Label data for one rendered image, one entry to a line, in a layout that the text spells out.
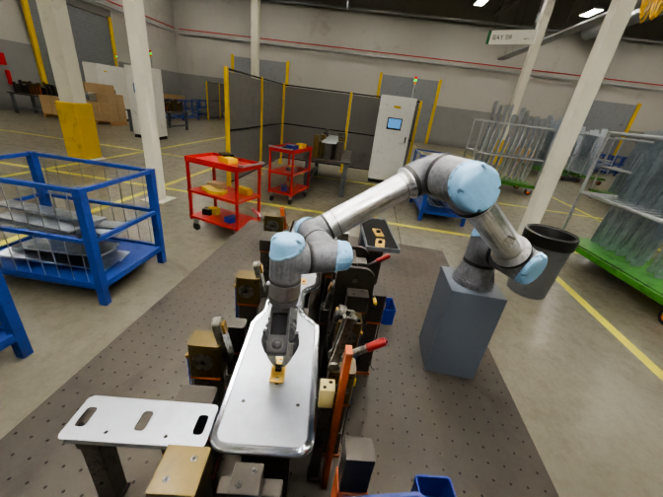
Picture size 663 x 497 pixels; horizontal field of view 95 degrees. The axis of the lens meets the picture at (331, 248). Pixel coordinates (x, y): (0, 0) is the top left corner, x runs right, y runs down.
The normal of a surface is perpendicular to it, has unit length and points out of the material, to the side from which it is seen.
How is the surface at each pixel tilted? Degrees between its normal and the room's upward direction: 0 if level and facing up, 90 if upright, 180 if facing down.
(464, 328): 90
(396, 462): 0
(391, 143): 90
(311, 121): 90
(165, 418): 0
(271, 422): 0
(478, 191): 85
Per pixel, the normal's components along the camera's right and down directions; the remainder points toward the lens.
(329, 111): -0.13, 0.41
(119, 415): 0.11, -0.90
